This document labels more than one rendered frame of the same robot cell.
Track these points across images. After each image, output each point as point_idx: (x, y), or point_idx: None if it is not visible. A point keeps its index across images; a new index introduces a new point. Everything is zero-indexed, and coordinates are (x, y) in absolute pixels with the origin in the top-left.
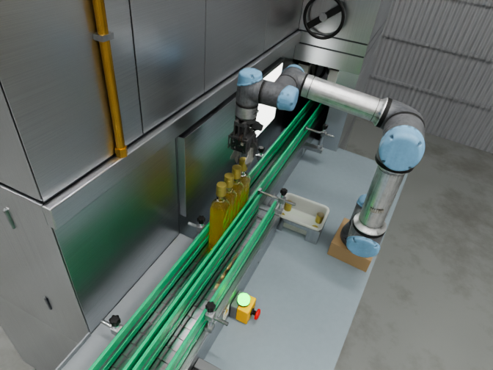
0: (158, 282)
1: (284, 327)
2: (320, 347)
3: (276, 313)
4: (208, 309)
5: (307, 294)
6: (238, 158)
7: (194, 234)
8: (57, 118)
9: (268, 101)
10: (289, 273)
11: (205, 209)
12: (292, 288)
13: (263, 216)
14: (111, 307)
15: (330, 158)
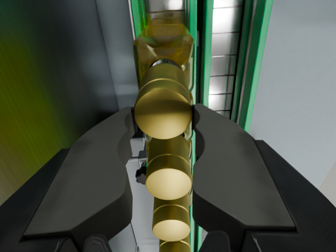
0: (146, 201)
1: (287, 132)
2: (331, 132)
3: (274, 121)
4: None
5: (315, 76)
6: (131, 137)
7: (110, 81)
8: None
9: None
10: (284, 55)
11: (90, 45)
12: (292, 78)
13: (227, 5)
14: (132, 233)
15: None
